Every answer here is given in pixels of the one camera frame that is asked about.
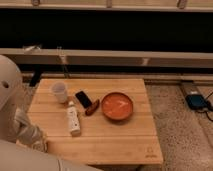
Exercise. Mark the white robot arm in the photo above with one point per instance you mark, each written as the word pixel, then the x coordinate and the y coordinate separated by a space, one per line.
pixel 15 124

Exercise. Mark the orange round bowl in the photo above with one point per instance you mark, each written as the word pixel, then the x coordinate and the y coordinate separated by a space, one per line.
pixel 117 106

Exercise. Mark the black smartphone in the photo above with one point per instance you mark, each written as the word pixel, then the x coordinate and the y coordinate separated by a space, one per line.
pixel 83 99

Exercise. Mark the wooden table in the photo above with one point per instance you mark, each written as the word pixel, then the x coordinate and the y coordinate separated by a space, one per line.
pixel 101 142

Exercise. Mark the white plastic bottle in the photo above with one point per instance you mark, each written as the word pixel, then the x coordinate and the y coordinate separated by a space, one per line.
pixel 73 121

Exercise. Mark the translucent plastic cup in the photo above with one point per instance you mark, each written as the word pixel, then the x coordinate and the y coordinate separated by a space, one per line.
pixel 59 90

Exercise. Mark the blue power box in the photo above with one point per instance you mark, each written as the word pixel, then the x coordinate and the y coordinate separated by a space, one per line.
pixel 196 102

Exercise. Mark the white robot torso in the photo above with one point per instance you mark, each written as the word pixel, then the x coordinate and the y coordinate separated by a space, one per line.
pixel 16 158

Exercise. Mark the grey metal rail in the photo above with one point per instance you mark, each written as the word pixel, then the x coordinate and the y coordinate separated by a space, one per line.
pixel 109 58

